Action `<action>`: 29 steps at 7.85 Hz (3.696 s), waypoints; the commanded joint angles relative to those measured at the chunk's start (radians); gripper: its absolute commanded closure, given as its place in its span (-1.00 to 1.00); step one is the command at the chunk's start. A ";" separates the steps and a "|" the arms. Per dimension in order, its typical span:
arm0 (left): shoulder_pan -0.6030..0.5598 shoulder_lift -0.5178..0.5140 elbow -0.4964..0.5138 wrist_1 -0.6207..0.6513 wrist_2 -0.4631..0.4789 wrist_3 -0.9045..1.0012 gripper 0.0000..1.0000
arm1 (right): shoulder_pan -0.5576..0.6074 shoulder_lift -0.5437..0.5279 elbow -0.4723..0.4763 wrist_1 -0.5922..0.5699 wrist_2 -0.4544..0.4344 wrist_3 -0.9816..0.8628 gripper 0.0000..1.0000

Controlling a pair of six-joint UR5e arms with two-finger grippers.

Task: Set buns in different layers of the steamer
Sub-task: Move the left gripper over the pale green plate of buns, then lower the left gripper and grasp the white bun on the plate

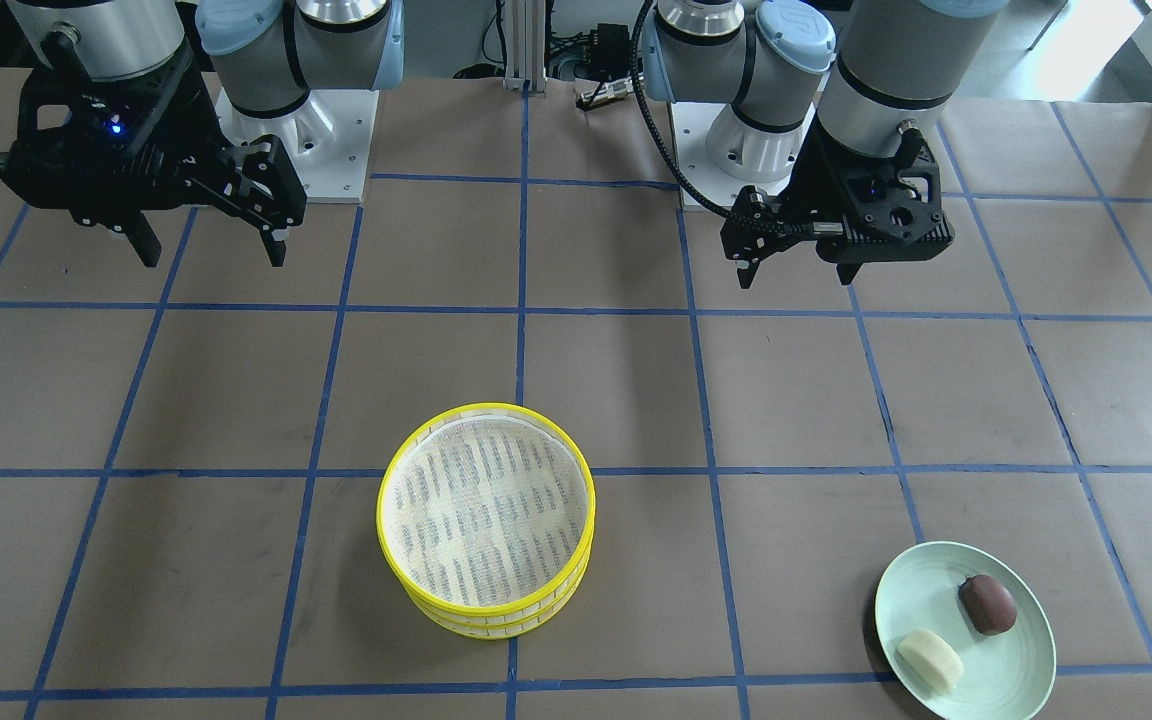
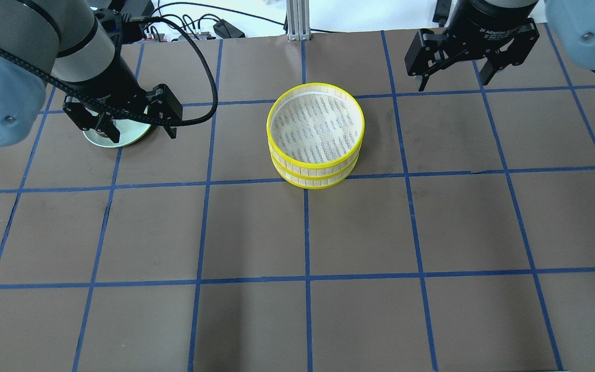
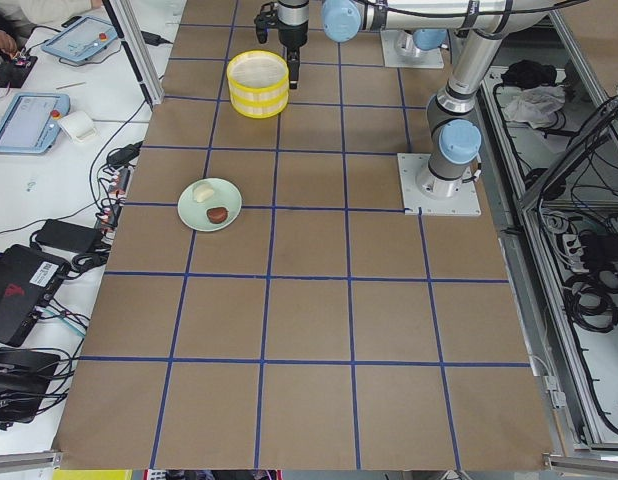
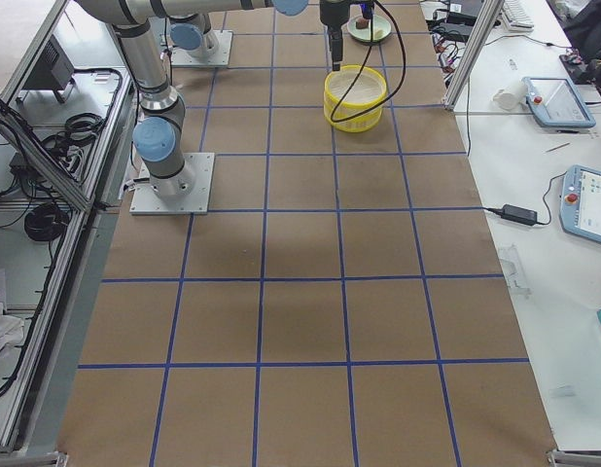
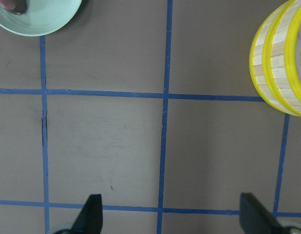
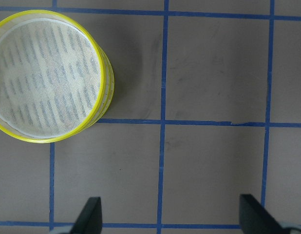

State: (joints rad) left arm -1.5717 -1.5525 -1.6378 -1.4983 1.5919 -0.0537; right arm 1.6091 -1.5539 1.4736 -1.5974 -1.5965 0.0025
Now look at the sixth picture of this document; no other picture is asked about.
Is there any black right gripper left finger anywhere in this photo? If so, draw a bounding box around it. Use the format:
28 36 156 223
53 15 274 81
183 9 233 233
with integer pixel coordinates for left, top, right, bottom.
71 197 102 234

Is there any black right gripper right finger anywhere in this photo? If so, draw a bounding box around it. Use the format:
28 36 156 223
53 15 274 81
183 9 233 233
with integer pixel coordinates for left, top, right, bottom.
239 194 291 234

